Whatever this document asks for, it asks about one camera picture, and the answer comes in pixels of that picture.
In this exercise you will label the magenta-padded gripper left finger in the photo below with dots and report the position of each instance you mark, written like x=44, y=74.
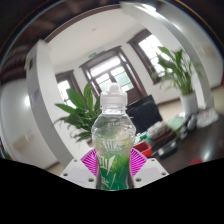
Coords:
x=79, y=173

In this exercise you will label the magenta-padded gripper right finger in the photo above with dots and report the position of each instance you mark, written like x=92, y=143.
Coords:
x=150, y=172

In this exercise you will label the clear bottle with green label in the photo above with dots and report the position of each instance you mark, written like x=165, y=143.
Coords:
x=113, y=133

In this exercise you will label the black flat device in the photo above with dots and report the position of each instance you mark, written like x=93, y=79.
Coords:
x=168, y=148

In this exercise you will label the dark tea tray with cups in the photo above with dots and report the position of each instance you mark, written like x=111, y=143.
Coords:
x=161, y=131

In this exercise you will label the black chair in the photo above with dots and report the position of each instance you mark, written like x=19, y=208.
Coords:
x=143, y=113

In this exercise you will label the dark grey round object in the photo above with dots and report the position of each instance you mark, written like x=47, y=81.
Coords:
x=190, y=123

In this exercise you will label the green plant in white pot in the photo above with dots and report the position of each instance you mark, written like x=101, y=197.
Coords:
x=78, y=100
x=189, y=103

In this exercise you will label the white printed papers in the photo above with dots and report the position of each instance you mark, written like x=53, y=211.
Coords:
x=207, y=119

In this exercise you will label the dark wooden framed window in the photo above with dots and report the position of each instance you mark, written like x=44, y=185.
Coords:
x=150, y=46
x=65, y=88

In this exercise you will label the dark wooden glazed door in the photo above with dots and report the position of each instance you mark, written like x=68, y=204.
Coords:
x=110, y=71

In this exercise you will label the green exit sign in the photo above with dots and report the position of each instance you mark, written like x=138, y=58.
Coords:
x=91, y=54

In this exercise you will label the glowing wall lamp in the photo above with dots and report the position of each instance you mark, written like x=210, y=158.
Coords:
x=27, y=100

